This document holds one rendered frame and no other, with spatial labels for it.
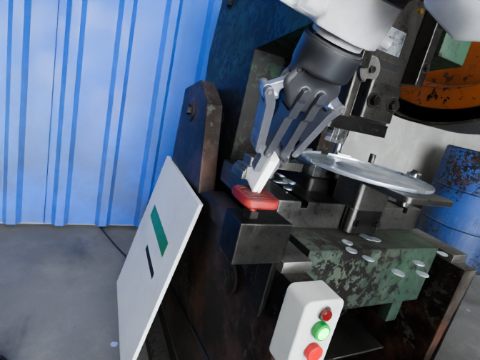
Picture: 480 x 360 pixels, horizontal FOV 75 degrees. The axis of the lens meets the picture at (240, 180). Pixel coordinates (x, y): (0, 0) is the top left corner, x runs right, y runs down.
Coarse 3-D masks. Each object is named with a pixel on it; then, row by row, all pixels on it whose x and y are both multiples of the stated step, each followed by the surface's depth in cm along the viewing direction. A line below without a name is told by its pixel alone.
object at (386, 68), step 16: (416, 0) 67; (400, 16) 67; (416, 16) 69; (400, 32) 68; (416, 32) 70; (400, 48) 69; (384, 64) 69; (400, 64) 71; (352, 80) 67; (368, 80) 66; (384, 80) 71; (400, 80) 73; (352, 96) 69; (368, 96) 66; (384, 96) 68; (352, 112) 70; (368, 112) 68; (384, 112) 70
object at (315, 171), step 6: (300, 156) 81; (300, 162) 81; (306, 162) 78; (306, 168) 78; (312, 168) 76; (318, 168) 76; (312, 174) 76; (318, 174) 77; (324, 174) 77; (330, 174) 78; (336, 174) 79
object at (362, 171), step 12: (312, 156) 74; (324, 156) 79; (336, 156) 85; (324, 168) 63; (336, 168) 66; (348, 168) 68; (360, 168) 70; (372, 168) 74; (384, 168) 82; (360, 180) 59; (372, 180) 58; (384, 180) 65; (396, 180) 69; (408, 180) 73; (420, 180) 73; (420, 192) 60; (432, 192) 62
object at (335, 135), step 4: (328, 128) 80; (332, 128) 78; (336, 128) 78; (328, 132) 80; (332, 132) 78; (336, 132) 78; (340, 132) 78; (344, 132) 79; (328, 136) 80; (332, 136) 79; (336, 136) 78; (340, 136) 79; (344, 136) 79; (328, 140) 80; (332, 140) 79; (336, 140) 79; (340, 140) 79; (344, 140) 81
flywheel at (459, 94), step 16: (464, 64) 89; (432, 80) 97; (448, 80) 92; (464, 80) 88; (400, 96) 102; (416, 96) 97; (432, 96) 93; (448, 96) 89; (464, 96) 85; (448, 112) 93; (464, 112) 89
